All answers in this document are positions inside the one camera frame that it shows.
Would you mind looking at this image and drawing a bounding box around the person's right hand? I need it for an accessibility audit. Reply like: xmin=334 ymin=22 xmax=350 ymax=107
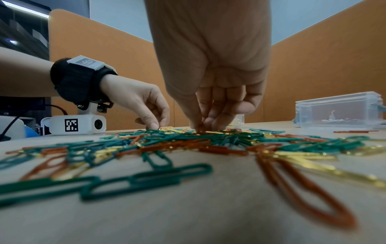
xmin=144 ymin=0 xmax=274 ymax=134

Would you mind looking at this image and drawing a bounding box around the white left marker band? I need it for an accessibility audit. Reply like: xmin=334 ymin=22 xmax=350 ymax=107
xmin=66 ymin=55 xmax=117 ymax=75

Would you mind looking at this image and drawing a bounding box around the black left wrist strap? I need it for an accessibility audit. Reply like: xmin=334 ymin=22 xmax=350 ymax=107
xmin=50 ymin=57 xmax=119 ymax=111

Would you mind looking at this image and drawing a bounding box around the pile of colored paper clips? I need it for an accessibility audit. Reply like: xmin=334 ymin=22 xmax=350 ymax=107
xmin=0 ymin=127 xmax=386 ymax=230

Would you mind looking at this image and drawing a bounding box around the black camera cable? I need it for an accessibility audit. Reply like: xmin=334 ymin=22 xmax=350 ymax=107
xmin=0 ymin=103 xmax=68 ymax=141

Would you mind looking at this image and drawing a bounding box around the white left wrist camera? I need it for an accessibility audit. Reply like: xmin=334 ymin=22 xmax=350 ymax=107
xmin=40 ymin=101 xmax=115 ymax=137

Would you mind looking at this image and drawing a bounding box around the transparent box with blue latches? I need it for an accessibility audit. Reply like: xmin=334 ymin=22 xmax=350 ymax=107
xmin=293 ymin=91 xmax=386 ymax=130
xmin=224 ymin=113 xmax=246 ymax=129

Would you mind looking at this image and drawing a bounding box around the person's left hand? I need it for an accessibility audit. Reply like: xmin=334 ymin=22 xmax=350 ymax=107
xmin=99 ymin=74 xmax=172 ymax=131

